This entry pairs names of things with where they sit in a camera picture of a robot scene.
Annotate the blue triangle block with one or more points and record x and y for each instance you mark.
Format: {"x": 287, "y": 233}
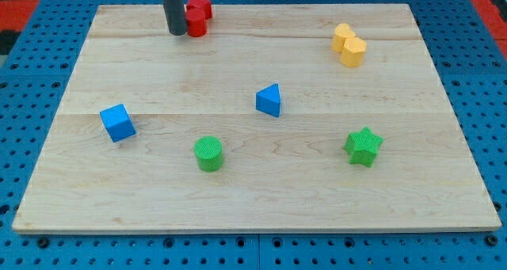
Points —
{"x": 268, "y": 100}

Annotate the light wooden board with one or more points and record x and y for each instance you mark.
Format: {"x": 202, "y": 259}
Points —
{"x": 286, "y": 174}

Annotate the green cylinder block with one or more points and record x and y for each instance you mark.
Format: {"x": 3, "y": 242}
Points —
{"x": 208, "y": 151}

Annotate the green star block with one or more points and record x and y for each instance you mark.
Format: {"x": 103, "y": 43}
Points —
{"x": 363, "y": 147}

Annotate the red cylinder block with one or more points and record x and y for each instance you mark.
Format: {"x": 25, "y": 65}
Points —
{"x": 196, "y": 22}

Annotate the yellow hexagon block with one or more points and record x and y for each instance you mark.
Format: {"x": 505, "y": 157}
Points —
{"x": 353, "y": 52}

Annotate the red star block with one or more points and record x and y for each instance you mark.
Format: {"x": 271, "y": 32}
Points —
{"x": 204, "y": 5}

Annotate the yellow heart block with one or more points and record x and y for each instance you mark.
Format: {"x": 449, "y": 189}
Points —
{"x": 342, "y": 32}

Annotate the blue cube block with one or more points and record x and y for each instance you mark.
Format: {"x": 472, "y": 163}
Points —
{"x": 117, "y": 123}

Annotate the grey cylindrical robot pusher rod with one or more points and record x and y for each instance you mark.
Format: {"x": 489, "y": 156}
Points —
{"x": 175, "y": 16}

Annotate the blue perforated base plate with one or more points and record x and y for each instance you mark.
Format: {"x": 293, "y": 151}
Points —
{"x": 40, "y": 40}

